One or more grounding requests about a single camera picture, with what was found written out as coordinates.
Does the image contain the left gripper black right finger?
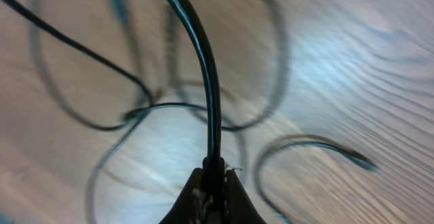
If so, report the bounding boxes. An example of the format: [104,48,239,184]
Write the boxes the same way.
[225,170,266,224]

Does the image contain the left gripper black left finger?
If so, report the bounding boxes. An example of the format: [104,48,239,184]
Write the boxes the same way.
[159,168,203,224]

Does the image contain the black USB cable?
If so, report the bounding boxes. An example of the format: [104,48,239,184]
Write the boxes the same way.
[28,0,379,224]
[0,0,250,184]

